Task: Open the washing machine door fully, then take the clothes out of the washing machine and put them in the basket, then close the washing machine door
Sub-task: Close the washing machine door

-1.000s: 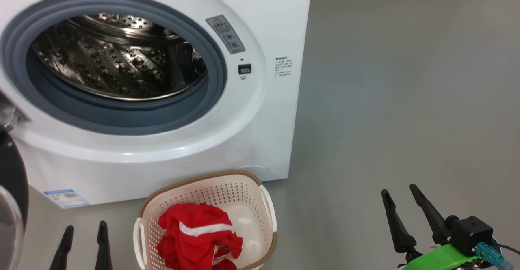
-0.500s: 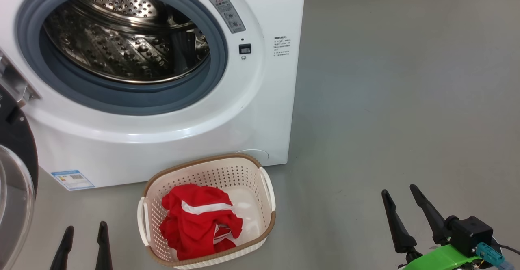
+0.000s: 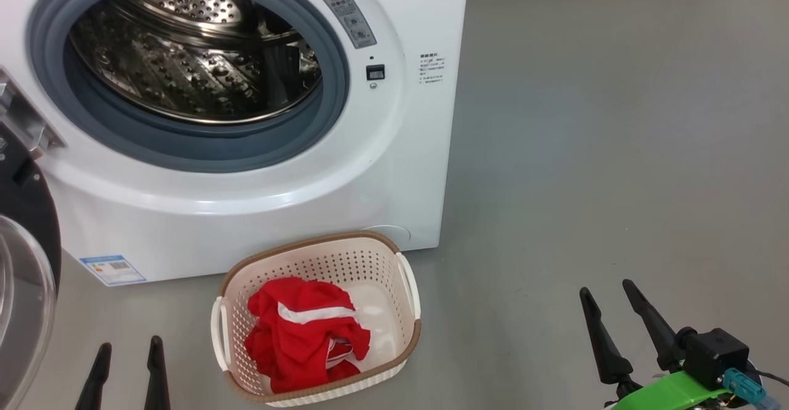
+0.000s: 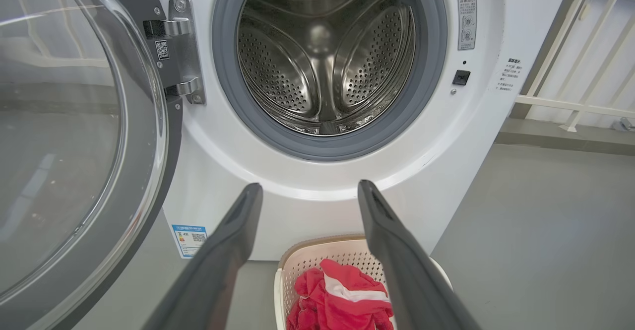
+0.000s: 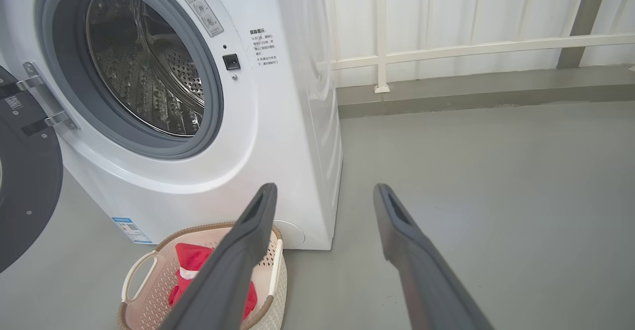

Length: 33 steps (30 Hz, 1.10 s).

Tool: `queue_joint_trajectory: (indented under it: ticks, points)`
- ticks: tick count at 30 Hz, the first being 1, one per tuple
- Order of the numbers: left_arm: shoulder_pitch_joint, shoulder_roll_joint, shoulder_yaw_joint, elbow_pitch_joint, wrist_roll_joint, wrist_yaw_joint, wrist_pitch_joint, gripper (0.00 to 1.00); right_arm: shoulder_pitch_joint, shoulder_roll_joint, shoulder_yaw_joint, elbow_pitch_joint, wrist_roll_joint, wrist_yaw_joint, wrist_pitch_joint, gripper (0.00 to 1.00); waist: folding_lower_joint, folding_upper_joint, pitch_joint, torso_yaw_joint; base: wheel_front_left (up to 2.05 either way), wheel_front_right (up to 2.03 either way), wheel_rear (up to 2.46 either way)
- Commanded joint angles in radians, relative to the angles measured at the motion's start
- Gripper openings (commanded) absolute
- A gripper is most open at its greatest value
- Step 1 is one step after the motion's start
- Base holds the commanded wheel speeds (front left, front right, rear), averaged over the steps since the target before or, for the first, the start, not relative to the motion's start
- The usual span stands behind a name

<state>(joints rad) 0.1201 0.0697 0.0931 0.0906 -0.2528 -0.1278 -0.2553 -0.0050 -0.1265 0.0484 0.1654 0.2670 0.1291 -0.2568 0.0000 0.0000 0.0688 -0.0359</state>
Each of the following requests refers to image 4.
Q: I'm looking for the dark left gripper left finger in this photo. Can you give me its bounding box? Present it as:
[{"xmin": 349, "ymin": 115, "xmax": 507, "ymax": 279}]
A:
[{"xmin": 141, "ymin": 183, "xmax": 263, "ymax": 330}]

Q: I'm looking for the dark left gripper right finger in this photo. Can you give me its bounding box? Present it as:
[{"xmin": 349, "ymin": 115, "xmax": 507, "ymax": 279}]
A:
[{"xmin": 357, "ymin": 180, "xmax": 482, "ymax": 330}]

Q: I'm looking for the red and white garment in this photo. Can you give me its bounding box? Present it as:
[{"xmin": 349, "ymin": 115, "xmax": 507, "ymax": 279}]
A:
[{"xmin": 286, "ymin": 259, "xmax": 395, "ymax": 330}]

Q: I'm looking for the black round glass washer door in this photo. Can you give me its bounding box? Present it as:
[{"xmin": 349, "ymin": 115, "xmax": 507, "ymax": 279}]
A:
[{"xmin": 0, "ymin": 0, "xmax": 183, "ymax": 330}]

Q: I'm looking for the cream perforated basket brown rim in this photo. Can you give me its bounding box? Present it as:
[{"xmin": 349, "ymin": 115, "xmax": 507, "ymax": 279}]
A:
[{"xmin": 274, "ymin": 235, "xmax": 453, "ymax": 330}]

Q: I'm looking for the white front-load washing machine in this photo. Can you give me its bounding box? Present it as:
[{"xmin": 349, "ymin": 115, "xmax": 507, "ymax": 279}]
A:
[{"xmin": 146, "ymin": 0, "xmax": 576, "ymax": 261}]

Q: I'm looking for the metal door hinge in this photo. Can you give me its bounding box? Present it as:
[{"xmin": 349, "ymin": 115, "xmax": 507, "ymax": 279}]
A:
[{"xmin": 143, "ymin": 0, "xmax": 206, "ymax": 106}]

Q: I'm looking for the stainless steel washing machine drum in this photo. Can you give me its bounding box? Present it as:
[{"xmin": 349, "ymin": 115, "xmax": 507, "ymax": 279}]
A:
[{"xmin": 237, "ymin": 0, "xmax": 416, "ymax": 136}]

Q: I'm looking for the printed text label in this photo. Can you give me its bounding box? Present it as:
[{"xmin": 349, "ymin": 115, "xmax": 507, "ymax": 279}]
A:
[{"xmin": 498, "ymin": 58, "xmax": 522, "ymax": 92}]

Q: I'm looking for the blue energy label sticker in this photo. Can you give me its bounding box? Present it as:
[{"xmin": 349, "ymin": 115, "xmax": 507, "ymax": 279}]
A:
[{"xmin": 171, "ymin": 224, "xmax": 209, "ymax": 259}]

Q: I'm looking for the white metal railing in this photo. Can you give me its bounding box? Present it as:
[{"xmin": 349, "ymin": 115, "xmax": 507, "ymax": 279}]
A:
[{"xmin": 515, "ymin": 0, "xmax": 635, "ymax": 132}]

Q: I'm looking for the grey warning sticker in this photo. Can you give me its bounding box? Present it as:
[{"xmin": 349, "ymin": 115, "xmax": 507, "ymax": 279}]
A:
[{"xmin": 456, "ymin": 0, "xmax": 478, "ymax": 51}]

